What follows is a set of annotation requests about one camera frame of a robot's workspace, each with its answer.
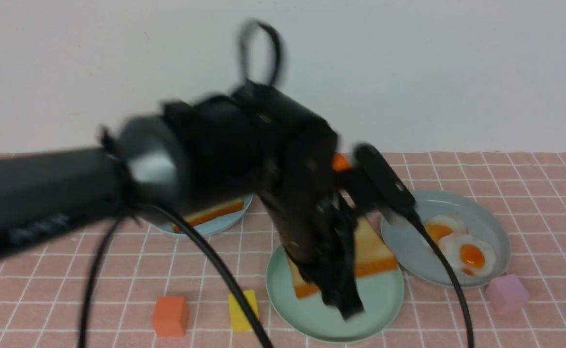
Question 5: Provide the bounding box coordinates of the mint green plate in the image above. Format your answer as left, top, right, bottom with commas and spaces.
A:
266, 246, 404, 345

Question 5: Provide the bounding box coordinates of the orange mandarin fruit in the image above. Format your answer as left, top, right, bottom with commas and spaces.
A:
332, 153, 352, 173

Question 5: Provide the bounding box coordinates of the fried egg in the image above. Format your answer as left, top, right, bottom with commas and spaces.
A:
424, 214, 468, 244
438, 233, 497, 277

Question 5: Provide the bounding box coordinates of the orange foam cube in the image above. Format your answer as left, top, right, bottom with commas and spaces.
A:
151, 296, 189, 337

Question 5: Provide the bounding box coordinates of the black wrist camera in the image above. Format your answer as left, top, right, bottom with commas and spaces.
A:
335, 143, 422, 227

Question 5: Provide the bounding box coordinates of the toast slice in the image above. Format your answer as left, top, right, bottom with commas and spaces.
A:
184, 199, 243, 227
286, 216, 398, 300

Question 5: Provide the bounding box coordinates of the light blue plate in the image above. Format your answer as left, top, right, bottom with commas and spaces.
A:
153, 194, 254, 238

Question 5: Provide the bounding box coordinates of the yellow foam cube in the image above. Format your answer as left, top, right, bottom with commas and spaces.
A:
228, 290, 260, 333

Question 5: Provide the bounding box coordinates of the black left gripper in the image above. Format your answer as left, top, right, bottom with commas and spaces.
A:
165, 82, 363, 321

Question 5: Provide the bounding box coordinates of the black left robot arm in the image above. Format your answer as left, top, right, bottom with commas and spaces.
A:
0, 82, 363, 319

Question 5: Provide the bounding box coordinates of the pink foam cube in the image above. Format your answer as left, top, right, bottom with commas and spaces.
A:
484, 275, 529, 314

